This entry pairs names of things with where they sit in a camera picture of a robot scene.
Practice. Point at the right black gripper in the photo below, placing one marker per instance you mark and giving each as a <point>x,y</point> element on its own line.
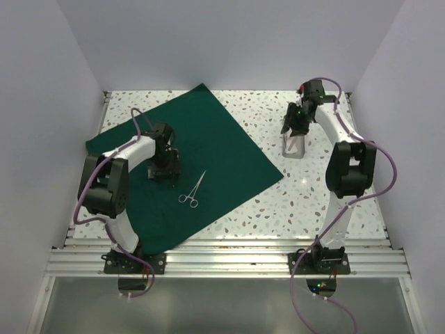
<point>290,122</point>

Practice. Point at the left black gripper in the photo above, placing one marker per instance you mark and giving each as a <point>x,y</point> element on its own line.
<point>172,168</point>

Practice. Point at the metal tray tin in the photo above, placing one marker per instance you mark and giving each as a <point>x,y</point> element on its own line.
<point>291,154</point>

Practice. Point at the fine straight tweezers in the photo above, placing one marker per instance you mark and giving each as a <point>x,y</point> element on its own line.
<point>296,141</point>

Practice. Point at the steel hemostat forceps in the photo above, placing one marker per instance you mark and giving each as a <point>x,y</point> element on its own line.
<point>193,202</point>

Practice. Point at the green surgical cloth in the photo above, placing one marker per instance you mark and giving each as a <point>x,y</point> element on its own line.
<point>208,139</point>

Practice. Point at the curved-tip tweezers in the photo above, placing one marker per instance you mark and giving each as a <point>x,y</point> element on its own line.
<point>290,145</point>

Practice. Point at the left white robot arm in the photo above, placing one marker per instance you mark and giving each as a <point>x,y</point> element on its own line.
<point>104,189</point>

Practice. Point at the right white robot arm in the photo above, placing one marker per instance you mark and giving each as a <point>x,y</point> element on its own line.
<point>348,174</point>

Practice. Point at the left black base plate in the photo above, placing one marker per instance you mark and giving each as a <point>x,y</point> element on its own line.
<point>119,263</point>

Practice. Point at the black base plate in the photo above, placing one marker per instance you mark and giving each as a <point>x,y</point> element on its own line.
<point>309,266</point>
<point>119,263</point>

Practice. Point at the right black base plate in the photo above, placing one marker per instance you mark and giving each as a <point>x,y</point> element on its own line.
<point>309,266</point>

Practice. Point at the aluminium rail frame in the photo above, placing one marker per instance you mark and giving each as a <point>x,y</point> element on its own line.
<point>233,276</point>

